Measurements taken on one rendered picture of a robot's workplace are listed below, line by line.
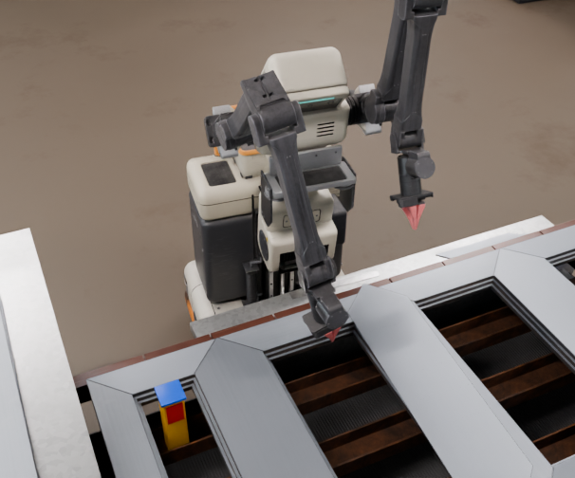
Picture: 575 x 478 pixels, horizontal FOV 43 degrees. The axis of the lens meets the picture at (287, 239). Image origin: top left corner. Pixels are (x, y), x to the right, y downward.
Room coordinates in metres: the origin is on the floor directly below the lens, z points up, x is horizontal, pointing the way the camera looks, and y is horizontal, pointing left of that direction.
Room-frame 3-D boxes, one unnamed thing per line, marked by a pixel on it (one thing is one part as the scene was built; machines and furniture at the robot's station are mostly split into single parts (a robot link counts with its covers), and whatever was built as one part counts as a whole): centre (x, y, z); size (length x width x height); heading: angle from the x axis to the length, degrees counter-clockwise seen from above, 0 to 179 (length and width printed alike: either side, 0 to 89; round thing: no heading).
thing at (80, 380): (1.49, -0.22, 0.80); 1.62 x 0.04 x 0.06; 115
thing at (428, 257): (1.68, -0.35, 0.67); 1.30 x 0.20 x 0.03; 115
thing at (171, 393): (1.07, 0.27, 0.88); 0.06 x 0.06 x 0.02; 25
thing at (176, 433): (1.07, 0.27, 0.78); 0.05 x 0.05 x 0.19; 25
